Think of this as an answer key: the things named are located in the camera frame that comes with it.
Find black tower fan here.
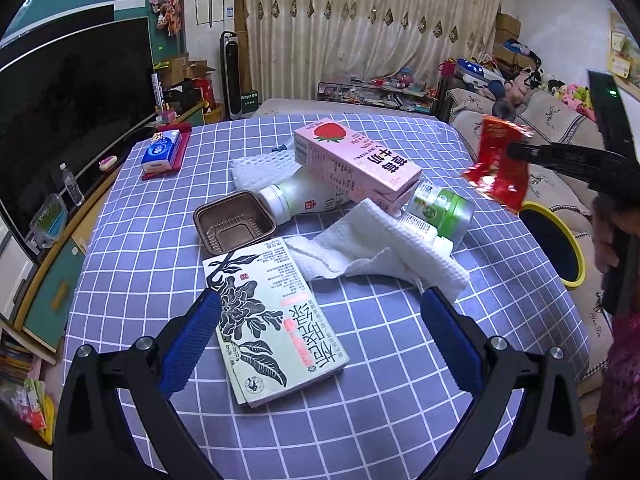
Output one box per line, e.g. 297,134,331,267
220,30,258,121

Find red snack packet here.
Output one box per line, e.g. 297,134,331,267
461,115,536,216

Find tall white box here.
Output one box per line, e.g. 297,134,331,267
151,72,166,121

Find clear plastic bag with greens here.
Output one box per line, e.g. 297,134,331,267
27,192,68,248

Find open cardboard boxes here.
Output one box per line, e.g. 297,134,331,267
160,52,216,91

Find white foam fruit net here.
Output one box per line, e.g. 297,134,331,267
230,149,303,193

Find red bag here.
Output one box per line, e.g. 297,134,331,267
192,77,216,111

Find framed wall picture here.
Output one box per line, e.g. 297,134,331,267
607,27,640,78

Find green floral tea carton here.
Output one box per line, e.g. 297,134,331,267
201,237,346,409

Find white plastic milk bottle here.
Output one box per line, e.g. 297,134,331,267
257,167,361,226

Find white cloth towel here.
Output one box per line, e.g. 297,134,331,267
285,197,471,306

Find beige patterned curtain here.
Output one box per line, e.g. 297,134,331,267
235,0,506,106

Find pile of children's books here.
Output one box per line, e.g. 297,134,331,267
0,340,56,446

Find black television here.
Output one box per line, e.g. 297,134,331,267
0,16,161,261

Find pink strawberry milk carton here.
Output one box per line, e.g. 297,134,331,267
292,119,423,216

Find person's right hand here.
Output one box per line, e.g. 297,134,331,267
592,195,622,275

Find stacked cardboard boxes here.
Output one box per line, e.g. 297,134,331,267
492,12,536,68

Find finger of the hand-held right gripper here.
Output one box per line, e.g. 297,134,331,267
506,142,626,192

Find white standing air conditioner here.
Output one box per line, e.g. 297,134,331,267
182,0,236,66

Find brown plastic tray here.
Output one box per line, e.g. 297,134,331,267
192,191,278,256

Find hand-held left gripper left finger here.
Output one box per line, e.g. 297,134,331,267
52,287,223,480

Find clear water bottle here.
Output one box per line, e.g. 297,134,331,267
59,162,85,207

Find blue star-print bag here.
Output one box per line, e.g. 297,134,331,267
455,57,501,86

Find yellow-rimmed black trash bin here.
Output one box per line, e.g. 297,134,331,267
519,201,586,291

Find beige embroidered sofa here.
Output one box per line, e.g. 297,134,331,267
447,87,616,396

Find blue tissue pack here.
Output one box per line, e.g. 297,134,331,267
140,130,183,171

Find row of toys and books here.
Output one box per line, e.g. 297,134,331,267
317,72,441,113

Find green and yellow TV cabinet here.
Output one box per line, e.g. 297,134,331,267
0,105,206,356

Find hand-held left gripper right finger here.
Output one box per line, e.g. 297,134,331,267
420,286,588,480

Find green-lidded plastic jar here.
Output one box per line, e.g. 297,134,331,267
405,180,476,241

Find pile of plush toys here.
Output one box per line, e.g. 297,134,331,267
500,65,596,121

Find small white bottle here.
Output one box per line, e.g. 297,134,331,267
397,212,455,256

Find person's right forearm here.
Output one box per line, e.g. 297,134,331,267
592,310,640,480

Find hanging artificial flowers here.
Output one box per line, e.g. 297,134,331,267
149,0,183,36

